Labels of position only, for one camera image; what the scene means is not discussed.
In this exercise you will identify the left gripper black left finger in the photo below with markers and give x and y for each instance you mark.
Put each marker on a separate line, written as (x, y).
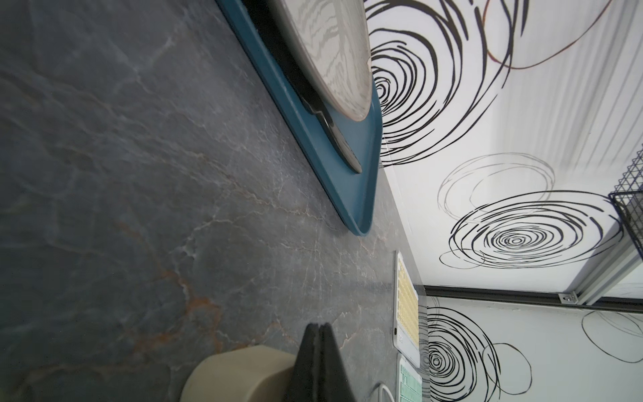
(304, 382)

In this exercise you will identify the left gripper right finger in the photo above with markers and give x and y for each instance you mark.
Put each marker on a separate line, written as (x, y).
(334, 383)

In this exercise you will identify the green wireless keyboard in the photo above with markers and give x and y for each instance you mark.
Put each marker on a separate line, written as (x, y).
(409, 382)

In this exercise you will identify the yellow wireless keyboard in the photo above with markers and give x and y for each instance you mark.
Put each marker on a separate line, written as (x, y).
(406, 336)

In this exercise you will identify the beige power strip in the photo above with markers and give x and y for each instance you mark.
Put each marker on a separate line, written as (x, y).
(256, 373)

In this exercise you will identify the black knife on tray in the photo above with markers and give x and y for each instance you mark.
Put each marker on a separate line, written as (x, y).
(340, 144)

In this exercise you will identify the teal tray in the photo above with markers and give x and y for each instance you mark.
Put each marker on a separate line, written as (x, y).
(352, 195)

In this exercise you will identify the grey round plate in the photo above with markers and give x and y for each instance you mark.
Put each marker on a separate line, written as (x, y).
(329, 41)

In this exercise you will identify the black wire wall basket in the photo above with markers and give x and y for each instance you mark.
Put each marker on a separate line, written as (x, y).
(627, 199)

